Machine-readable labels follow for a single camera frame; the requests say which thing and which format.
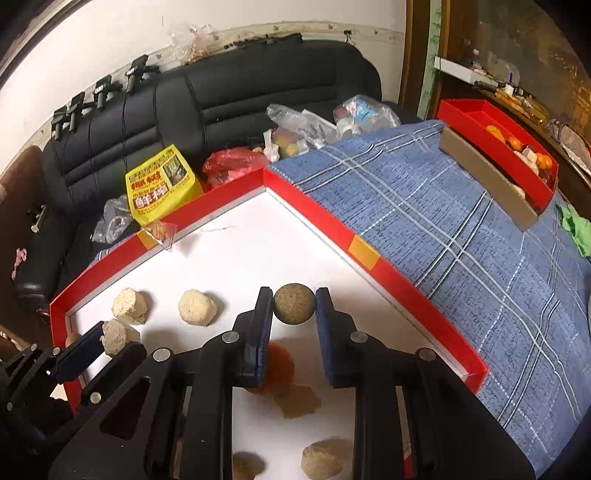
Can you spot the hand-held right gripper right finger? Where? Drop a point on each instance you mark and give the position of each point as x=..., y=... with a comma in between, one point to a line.
x=325, y=353

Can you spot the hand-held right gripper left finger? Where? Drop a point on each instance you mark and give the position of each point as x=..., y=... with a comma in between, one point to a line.
x=263, y=348

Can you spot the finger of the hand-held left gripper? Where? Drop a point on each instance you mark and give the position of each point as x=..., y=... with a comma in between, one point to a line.
x=121, y=364
x=78, y=355

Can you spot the red tray with white inside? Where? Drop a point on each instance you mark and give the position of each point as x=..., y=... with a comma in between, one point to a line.
x=277, y=240

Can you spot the clear plastic wrapper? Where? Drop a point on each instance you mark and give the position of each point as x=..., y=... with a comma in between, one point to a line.
x=161, y=236

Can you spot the small clear plastic bag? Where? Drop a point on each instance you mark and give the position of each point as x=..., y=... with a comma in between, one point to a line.
x=111, y=221

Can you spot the yellow printed bag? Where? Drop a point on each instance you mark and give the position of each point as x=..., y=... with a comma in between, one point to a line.
x=159, y=184

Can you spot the red plastic bag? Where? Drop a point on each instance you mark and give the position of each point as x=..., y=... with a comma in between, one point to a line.
x=235, y=166

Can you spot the clear bag of snacks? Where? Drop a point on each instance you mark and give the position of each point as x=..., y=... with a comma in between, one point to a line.
x=300, y=125

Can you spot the black clamp device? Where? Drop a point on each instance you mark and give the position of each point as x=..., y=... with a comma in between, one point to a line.
x=104, y=90
x=138, y=71
x=76, y=108
x=60, y=122

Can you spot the brown cardboard box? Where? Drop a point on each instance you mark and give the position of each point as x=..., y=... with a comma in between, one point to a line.
x=485, y=170

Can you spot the plastic bag with blue contents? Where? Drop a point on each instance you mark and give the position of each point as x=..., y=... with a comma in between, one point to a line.
x=367, y=113

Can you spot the black leather sofa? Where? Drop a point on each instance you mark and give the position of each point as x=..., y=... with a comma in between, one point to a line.
x=231, y=92

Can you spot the red gift box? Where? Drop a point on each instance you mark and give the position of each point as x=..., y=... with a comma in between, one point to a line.
x=466, y=115

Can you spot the small orange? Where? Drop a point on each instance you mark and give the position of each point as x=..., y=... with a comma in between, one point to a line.
x=545, y=161
x=491, y=131
x=515, y=141

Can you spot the green cloth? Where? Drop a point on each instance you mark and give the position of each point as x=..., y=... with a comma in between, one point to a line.
x=577, y=226

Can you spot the flat white box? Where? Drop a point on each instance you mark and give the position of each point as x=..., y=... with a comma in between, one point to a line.
x=455, y=69

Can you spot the crinkled clear plastic bag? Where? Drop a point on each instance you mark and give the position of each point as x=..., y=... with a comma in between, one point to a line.
x=198, y=41

